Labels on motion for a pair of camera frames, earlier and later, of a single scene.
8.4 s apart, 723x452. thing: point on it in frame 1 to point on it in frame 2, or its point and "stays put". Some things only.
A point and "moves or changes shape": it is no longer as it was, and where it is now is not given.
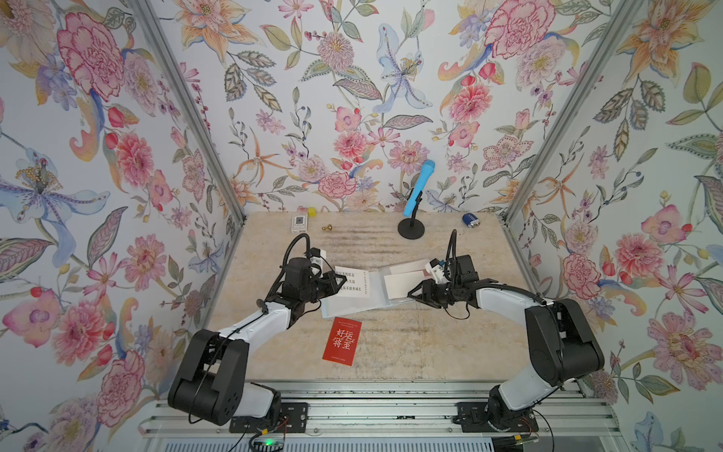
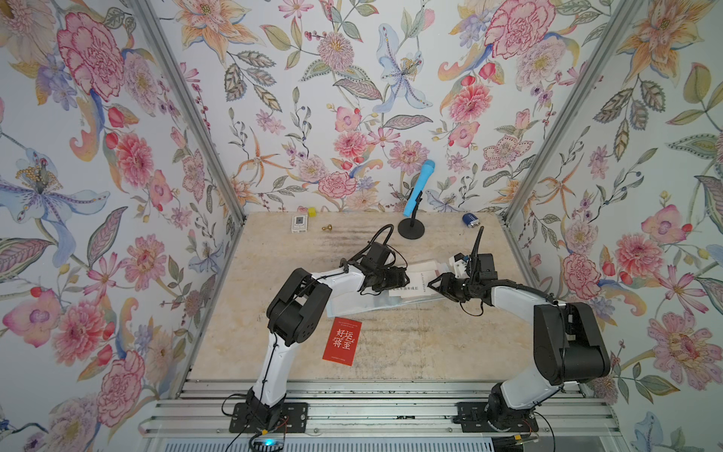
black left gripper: x=327 y=278 to x=396 y=278
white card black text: x=357 y=283 moves or changes shape
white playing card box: x=299 y=223 stays put
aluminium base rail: x=582 y=408 stays put
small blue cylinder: x=471 y=219 stays put
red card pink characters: x=343 y=341 stays put
